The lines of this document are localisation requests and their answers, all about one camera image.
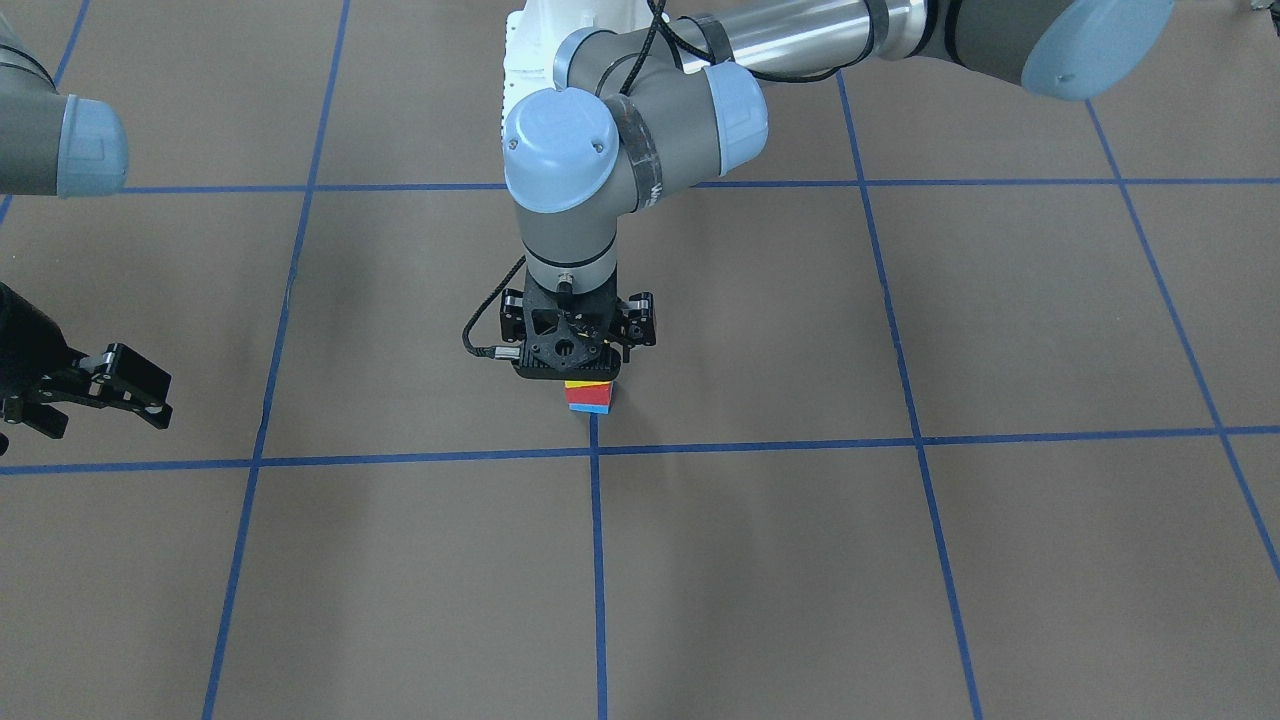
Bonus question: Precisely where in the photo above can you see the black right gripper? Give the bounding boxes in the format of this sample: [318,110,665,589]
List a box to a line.
[1,284,173,439]

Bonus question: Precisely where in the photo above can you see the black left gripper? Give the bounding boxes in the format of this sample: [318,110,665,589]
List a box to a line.
[500,278,657,348]

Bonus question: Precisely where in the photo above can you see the red foam block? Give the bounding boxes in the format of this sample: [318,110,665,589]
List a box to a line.
[564,386,613,406]

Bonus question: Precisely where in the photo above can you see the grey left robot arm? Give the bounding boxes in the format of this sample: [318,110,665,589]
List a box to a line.
[470,1,1174,373]

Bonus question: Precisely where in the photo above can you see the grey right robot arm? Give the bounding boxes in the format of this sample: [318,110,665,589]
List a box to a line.
[1,20,173,439]

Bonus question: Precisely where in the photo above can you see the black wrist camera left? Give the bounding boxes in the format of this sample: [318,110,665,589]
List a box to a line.
[512,322,623,382]

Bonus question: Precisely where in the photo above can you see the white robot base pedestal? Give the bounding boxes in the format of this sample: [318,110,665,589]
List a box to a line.
[500,1,637,129]

